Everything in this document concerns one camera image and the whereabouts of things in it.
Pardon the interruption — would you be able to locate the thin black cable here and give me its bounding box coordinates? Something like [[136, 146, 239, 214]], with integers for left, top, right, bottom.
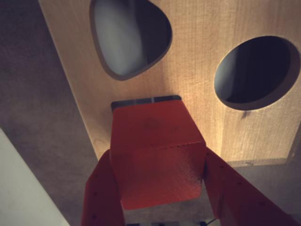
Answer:
[[199, 218, 220, 226]]

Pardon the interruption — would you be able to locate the red wooden cube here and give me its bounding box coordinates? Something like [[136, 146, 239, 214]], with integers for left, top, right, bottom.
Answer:
[[109, 100, 207, 210]]

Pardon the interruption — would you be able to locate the wooden shape sorter box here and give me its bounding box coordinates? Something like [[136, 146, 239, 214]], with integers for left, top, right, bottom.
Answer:
[[39, 0, 301, 167]]

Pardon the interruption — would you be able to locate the light grey partition panel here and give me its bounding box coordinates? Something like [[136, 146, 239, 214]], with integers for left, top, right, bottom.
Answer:
[[0, 128, 71, 226]]

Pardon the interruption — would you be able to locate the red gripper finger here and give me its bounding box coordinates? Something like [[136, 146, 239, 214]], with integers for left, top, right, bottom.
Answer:
[[81, 149, 126, 226], [202, 146, 301, 226]]

